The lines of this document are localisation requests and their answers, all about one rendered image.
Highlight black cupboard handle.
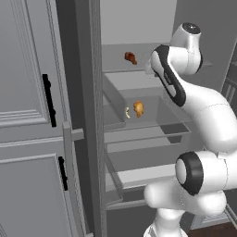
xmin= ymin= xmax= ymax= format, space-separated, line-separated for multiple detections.
xmin=42 ymin=73 xmax=57 ymax=129
xmin=57 ymin=156 xmax=69 ymax=192

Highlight grey fridge door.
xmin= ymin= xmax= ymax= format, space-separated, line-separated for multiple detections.
xmin=219 ymin=39 xmax=237 ymax=106
xmin=55 ymin=0 xmax=108 ymax=237

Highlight dark brown chicken drumstick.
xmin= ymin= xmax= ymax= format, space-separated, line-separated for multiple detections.
xmin=124 ymin=51 xmax=139 ymax=66

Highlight orange chicken drumstick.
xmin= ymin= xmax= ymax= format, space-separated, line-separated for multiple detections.
xmin=132 ymin=99 xmax=145 ymax=119

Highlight grey fridge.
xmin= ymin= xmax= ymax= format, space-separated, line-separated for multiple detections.
xmin=100 ymin=0 xmax=237 ymax=237

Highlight grey fridge door handle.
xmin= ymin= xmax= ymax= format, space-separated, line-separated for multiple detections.
xmin=62 ymin=120 xmax=91 ymax=237

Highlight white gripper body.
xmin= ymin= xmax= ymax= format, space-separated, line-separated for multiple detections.
xmin=143 ymin=56 xmax=157 ymax=77

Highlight clear fridge drawer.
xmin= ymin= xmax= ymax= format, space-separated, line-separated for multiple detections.
xmin=104 ymin=143 xmax=181 ymax=211
xmin=102 ymin=71 xmax=193 ymax=133

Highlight glass fridge shelf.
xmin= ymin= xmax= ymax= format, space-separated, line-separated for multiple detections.
xmin=101 ymin=42 xmax=214 ymax=74

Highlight grey cupboard door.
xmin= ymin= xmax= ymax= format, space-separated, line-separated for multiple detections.
xmin=0 ymin=147 xmax=80 ymax=237
xmin=0 ymin=0 xmax=69 ymax=146

